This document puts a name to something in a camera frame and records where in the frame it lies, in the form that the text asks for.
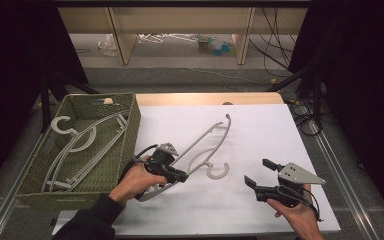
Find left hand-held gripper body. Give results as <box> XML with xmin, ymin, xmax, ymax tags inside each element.
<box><xmin>144</xmin><ymin>142</ymin><xmax>181</xmax><ymax>178</ymax></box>

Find black hanging cables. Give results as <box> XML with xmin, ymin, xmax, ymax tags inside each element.
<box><xmin>248</xmin><ymin>7</ymin><xmax>298</xmax><ymax>71</ymax></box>

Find green woven basket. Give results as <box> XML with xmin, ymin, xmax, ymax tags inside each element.
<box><xmin>14</xmin><ymin>92</ymin><xmax>142</xmax><ymax>212</ymax></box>

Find person's left hand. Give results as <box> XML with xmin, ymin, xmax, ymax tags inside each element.
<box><xmin>109</xmin><ymin>155</ymin><xmax>168</xmax><ymax>207</ymax></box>

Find left hand-held gripper cable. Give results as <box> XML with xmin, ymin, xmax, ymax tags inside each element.
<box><xmin>118</xmin><ymin>143</ymin><xmax>159</xmax><ymax>188</ymax></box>

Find coiled black cables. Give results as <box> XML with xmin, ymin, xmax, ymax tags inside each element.
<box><xmin>288</xmin><ymin>99</ymin><xmax>323</xmax><ymax>137</ymax></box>

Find white paper sheet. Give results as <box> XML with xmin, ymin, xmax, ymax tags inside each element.
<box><xmin>51</xmin><ymin>103</ymin><xmax>342</xmax><ymax>237</ymax></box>

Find metal floor rail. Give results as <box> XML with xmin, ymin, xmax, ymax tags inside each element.
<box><xmin>0</xmin><ymin>133</ymin><xmax>46</xmax><ymax>240</ymax></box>
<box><xmin>308</xmin><ymin>119</ymin><xmax>373</xmax><ymax>240</ymax></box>

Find person's right hand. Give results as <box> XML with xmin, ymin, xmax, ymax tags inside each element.
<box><xmin>266</xmin><ymin>184</ymin><xmax>324</xmax><ymax>240</ymax></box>

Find hand-held gripper cable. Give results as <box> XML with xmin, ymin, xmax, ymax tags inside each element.
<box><xmin>118</xmin><ymin>143</ymin><xmax>159</xmax><ymax>188</ymax></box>
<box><xmin>304</xmin><ymin>193</ymin><xmax>325</xmax><ymax>223</ymax></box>

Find clear plastic bag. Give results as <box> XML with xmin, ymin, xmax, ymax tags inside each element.
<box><xmin>97</xmin><ymin>33</ymin><xmax>118</xmax><ymax>57</ymax></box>

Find thin floor cable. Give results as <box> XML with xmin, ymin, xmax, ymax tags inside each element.
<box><xmin>186</xmin><ymin>67</ymin><xmax>272</xmax><ymax>86</ymax></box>

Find black metal stand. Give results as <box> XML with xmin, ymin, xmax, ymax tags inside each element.
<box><xmin>39</xmin><ymin>68</ymin><xmax>100</xmax><ymax>134</ymax></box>
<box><xmin>264</xmin><ymin>63</ymin><xmax>324</xmax><ymax>131</ymax></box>

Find wooden shelf unit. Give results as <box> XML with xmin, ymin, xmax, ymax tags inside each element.
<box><xmin>57</xmin><ymin>7</ymin><xmax>309</xmax><ymax>66</ymax></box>

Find dark curtain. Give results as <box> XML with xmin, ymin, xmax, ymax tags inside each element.
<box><xmin>288</xmin><ymin>0</ymin><xmax>384</xmax><ymax>221</ymax></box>
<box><xmin>0</xmin><ymin>0</ymin><xmax>89</xmax><ymax>201</ymax></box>

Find colourful toy pile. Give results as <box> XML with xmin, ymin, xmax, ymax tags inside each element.
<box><xmin>197</xmin><ymin>35</ymin><xmax>236</xmax><ymax>57</ymax></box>

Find grey plastic clothes hanger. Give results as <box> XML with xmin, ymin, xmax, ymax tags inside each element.
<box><xmin>41</xmin><ymin>111</ymin><xmax>130</xmax><ymax>194</ymax></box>
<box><xmin>136</xmin><ymin>113</ymin><xmax>233</xmax><ymax>203</ymax></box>

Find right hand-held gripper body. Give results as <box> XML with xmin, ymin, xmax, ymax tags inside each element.
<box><xmin>255</xmin><ymin>161</ymin><xmax>327</xmax><ymax>209</ymax></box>

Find white wire hangers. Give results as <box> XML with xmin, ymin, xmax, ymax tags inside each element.
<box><xmin>137</xmin><ymin>32</ymin><xmax>199</xmax><ymax>45</ymax></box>

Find right hand-held gripper cable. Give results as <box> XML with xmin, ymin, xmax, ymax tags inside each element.
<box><xmin>304</xmin><ymin>193</ymin><xmax>325</xmax><ymax>223</ymax></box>

